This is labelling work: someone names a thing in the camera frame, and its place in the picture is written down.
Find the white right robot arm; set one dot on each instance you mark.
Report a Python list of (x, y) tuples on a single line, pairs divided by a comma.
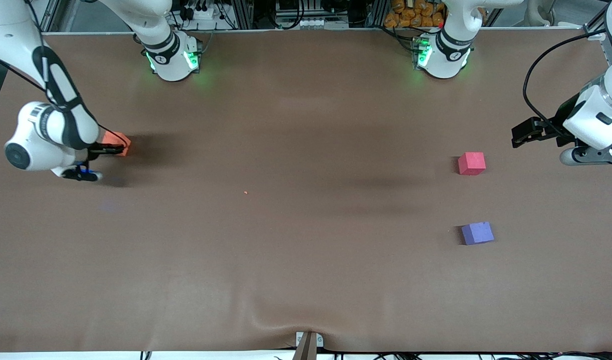
[(16, 30)]

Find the grey metal bracket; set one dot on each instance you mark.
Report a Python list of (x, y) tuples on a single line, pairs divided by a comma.
[(319, 340)]

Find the red foam block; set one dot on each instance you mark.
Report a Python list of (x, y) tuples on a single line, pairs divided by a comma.
[(471, 163)]

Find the white power strip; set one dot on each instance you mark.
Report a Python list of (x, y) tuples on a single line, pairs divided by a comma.
[(201, 14)]

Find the aluminium profile post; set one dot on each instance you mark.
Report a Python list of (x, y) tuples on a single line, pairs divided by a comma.
[(378, 12), (242, 12)]

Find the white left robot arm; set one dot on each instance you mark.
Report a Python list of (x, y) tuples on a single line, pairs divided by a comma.
[(450, 50)]

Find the purple foam block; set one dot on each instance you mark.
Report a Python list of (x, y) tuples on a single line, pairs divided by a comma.
[(477, 233)]

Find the white corner bracket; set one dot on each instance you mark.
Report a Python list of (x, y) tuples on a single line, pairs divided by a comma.
[(594, 33)]

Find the beige rounded object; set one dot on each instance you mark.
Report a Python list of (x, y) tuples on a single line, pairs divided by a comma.
[(539, 11)]

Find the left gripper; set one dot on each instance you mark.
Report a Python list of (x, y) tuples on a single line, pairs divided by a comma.
[(557, 126)]

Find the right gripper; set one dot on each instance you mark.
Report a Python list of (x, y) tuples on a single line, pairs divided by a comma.
[(104, 148)]

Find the pile of orange snack bags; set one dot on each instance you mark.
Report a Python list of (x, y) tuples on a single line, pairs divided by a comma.
[(410, 15)]

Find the white terminal block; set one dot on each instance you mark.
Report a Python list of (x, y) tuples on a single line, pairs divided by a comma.
[(311, 22)]

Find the brown table cover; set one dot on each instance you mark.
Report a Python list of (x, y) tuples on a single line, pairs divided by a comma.
[(306, 125)]

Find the orange foam block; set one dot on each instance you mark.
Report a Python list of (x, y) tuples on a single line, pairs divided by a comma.
[(117, 137)]

